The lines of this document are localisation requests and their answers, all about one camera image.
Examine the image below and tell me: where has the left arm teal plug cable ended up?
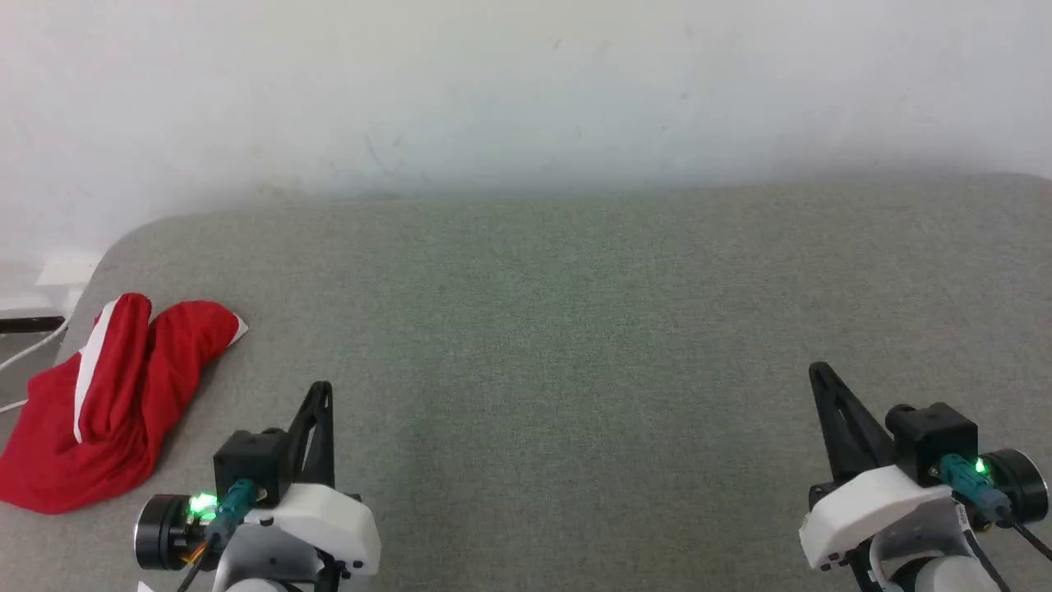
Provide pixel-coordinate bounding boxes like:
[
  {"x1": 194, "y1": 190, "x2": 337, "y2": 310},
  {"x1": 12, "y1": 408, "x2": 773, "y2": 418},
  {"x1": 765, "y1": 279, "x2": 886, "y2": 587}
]
[{"x1": 176, "y1": 479, "x2": 261, "y2": 592}]

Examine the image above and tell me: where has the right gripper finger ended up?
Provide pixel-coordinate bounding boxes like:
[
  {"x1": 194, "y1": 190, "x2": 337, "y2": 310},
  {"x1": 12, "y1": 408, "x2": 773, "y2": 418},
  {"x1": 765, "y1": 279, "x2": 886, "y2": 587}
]
[{"x1": 809, "y1": 361, "x2": 898, "y2": 488}]

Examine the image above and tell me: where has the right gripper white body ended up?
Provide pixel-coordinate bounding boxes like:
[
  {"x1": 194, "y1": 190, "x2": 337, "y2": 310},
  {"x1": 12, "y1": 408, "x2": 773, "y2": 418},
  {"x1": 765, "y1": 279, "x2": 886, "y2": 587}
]
[{"x1": 798, "y1": 464, "x2": 954, "y2": 571}]

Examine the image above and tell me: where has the right arm teal plug cable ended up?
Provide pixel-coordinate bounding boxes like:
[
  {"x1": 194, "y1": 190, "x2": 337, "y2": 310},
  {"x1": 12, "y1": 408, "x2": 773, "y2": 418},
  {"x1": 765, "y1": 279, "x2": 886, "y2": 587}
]
[{"x1": 936, "y1": 454, "x2": 1052, "y2": 562}]

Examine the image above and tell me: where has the red cloth garment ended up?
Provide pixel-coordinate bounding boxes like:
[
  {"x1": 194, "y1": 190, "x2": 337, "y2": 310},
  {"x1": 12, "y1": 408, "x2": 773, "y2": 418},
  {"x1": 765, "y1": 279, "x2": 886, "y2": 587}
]
[{"x1": 0, "y1": 293, "x2": 249, "y2": 515}]

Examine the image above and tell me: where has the white power cable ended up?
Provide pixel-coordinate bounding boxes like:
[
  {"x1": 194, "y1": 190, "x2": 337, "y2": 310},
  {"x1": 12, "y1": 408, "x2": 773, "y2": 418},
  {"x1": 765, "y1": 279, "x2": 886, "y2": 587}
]
[{"x1": 0, "y1": 288, "x2": 85, "y2": 414}]

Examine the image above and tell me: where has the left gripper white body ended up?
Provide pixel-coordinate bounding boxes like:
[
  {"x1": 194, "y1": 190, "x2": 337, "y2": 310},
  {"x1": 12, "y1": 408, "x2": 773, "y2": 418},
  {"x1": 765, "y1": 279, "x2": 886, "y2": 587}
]
[{"x1": 245, "y1": 482, "x2": 382, "y2": 578}]

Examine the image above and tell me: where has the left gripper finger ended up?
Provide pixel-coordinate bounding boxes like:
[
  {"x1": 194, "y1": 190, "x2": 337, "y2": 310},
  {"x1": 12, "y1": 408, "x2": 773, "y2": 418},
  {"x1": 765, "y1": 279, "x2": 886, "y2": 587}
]
[{"x1": 286, "y1": 380, "x2": 336, "y2": 488}]

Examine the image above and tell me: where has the arm teal plug cable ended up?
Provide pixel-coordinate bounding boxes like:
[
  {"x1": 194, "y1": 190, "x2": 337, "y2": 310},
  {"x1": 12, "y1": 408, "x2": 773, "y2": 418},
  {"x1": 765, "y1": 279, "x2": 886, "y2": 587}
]
[
  {"x1": 176, "y1": 479, "x2": 261, "y2": 592},
  {"x1": 936, "y1": 454, "x2": 1052, "y2": 562}
]

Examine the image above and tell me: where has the grey fabric sofa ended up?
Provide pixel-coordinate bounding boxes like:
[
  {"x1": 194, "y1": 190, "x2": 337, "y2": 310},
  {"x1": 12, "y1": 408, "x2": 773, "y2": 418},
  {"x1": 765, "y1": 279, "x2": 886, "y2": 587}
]
[{"x1": 0, "y1": 171, "x2": 1052, "y2": 592}]

